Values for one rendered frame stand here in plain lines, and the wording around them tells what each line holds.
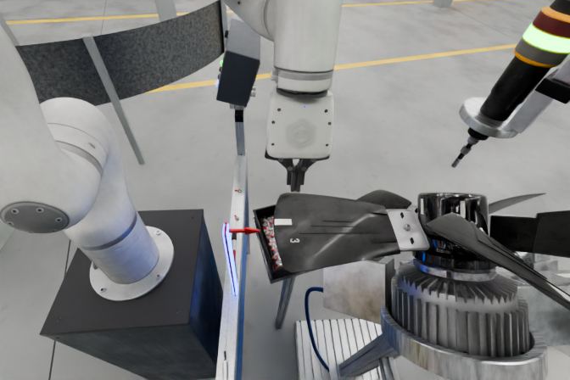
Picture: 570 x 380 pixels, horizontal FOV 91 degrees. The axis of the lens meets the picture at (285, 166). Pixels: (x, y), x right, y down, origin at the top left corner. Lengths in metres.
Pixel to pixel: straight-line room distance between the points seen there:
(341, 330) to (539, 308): 1.06
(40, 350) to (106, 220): 1.41
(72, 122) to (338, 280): 0.61
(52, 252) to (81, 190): 1.74
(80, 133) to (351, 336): 1.47
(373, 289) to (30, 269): 1.92
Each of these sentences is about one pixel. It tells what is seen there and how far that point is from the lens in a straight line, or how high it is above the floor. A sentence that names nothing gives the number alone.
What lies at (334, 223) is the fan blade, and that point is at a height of 1.19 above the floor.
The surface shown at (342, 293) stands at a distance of 0.73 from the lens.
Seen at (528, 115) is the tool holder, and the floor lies 1.48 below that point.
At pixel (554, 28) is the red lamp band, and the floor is 1.56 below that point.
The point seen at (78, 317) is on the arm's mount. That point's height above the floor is 0.95.
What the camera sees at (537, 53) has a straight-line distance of 0.39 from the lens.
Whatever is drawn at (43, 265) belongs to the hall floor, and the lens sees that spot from 2.18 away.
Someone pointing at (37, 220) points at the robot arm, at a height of 1.31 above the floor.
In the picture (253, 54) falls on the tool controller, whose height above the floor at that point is 1.23.
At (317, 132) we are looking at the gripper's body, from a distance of 0.42.
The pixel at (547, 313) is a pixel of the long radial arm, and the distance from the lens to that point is 0.78.
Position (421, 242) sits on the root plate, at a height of 1.18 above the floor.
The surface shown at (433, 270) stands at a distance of 0.61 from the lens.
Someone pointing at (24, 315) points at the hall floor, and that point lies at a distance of 2.09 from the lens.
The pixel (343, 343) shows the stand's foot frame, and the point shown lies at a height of 0.08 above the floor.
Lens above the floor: 1.65
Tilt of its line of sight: 47 degrees down
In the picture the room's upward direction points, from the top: 6 degrees clockwise
